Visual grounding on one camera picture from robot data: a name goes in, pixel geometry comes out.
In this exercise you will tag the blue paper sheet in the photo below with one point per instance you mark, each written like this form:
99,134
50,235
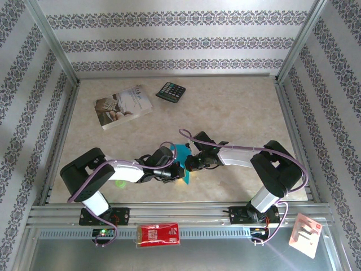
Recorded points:
182,152

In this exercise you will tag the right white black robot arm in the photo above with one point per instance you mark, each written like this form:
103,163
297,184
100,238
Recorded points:
234,158

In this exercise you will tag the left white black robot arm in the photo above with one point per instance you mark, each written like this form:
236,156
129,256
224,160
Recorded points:
127,172

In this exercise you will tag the grey metal sheet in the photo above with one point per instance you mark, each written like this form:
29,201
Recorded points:
197,257

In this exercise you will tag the red packet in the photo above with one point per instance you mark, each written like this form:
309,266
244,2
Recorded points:
158,234

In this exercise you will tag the black calculator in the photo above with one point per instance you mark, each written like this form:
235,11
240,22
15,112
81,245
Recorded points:
170,92

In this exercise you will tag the paperback book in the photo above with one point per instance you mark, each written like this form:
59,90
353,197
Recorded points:
124,104

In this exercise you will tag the pink blister pack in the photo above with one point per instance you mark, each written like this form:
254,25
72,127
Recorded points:
303,240

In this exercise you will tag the long aluminium mounting rail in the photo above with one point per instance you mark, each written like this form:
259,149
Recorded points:
183,211

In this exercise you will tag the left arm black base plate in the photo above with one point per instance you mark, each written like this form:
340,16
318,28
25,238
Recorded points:
122,216

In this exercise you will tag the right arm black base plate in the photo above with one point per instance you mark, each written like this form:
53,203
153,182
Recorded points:
237,216

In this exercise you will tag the thin aluminium edge rail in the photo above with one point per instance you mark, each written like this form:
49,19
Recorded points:
175,76

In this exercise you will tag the aluminium side rail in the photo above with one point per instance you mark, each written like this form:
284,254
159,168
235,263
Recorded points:
59,141
297,141

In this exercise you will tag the aluminium frame post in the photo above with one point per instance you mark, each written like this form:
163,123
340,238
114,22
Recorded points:
54,42
304,42

